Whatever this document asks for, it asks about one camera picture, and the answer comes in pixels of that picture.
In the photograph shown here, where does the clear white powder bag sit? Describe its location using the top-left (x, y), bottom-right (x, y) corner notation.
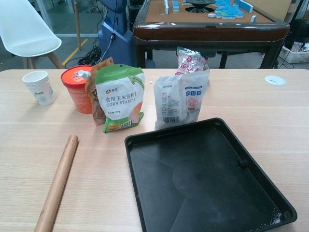
top-left (154, 68), bottom-right (210, 130)

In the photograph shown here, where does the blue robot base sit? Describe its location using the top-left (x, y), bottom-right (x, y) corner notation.
top-left (97, 0), bottom-right (134, 71)

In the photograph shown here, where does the red white sugar bag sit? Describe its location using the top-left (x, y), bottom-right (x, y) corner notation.
top-left (175, 46), bottom-right (208, 76)

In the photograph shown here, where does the black plastic tray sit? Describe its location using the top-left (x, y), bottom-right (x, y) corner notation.
top-left (124, 117), bottom-right (298, 232)

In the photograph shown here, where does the green white corn starch pouch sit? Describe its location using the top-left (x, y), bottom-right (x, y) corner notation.
top-left (94, 64), bottom-right (145, 134)

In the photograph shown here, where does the brown spout pouch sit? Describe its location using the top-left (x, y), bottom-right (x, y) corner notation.
top-left (76, 57), bottom-right (114, 127)

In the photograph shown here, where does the orange tub with lid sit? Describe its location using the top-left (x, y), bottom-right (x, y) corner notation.
top-left (60, 64), bottom-right (95, 115)

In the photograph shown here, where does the dark wood mahjong table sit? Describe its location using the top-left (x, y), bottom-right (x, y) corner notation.
top-left (132, 0), bottom-right (291, 70)

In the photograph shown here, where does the white paper cup stack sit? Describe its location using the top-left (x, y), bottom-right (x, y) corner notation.
top-left (22, 70), bottom-right (56, 106)

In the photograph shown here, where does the wooden rolling pin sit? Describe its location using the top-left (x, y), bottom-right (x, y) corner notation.
top-left (33, 134), bottom-right (79, 232)

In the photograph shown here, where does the black mahjong centre dome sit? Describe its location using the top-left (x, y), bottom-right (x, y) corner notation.
top-left (184, 0), bottom-right (216, 13)

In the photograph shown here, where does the wooden pole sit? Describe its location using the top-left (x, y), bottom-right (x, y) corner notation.
top-left (73, 0), bottom-right (82, 51)

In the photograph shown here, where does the white round grommet cap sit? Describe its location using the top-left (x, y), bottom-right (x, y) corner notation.
top-left (264, 74), bottom-right (287, 86)

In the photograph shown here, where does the blue mahjong tile pile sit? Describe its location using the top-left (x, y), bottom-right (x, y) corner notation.
top-left (214, 0), bottom-right (254, 20)

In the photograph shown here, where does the white storage box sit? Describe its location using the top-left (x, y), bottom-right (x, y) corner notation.
top-left (281, 41), bottom-right (309, 66)

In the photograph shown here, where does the white chair with wooden legs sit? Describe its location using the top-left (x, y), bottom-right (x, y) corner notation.
top-left (0, 0), bottom-right (65, 70)

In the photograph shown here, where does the black floor cable bundle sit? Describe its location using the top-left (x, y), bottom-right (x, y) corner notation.
top-left (77, 43), bottom-right (107, 66)

